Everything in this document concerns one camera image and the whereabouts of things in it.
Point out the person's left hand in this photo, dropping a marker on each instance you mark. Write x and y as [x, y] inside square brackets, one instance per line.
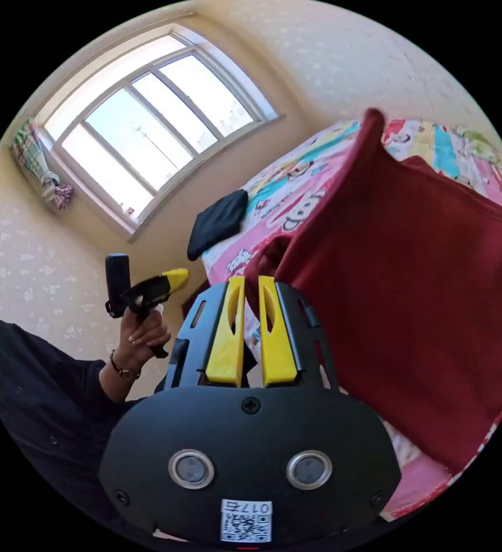
[140, 340]

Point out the person's left forearm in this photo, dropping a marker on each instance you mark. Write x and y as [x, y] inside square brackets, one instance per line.
[119, 379]

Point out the red long sleeve shirt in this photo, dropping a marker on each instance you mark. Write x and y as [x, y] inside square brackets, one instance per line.
[406, 276]

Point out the tied plaid curtain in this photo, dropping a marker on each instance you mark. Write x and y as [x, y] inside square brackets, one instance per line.
[39, 164]

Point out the window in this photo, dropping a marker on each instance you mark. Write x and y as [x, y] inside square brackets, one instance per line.
[147, 133]

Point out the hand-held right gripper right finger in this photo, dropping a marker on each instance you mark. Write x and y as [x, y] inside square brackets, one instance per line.
[278, 349]

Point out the person's body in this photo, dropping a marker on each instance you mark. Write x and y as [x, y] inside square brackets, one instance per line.
[43, 409]

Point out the pile of clothes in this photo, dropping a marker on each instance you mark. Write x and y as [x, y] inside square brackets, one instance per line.
[218, 224]

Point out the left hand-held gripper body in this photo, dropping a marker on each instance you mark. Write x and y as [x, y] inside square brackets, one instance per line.
[145, 297]

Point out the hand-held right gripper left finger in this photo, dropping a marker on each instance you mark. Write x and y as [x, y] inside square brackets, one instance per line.
[222, 349]

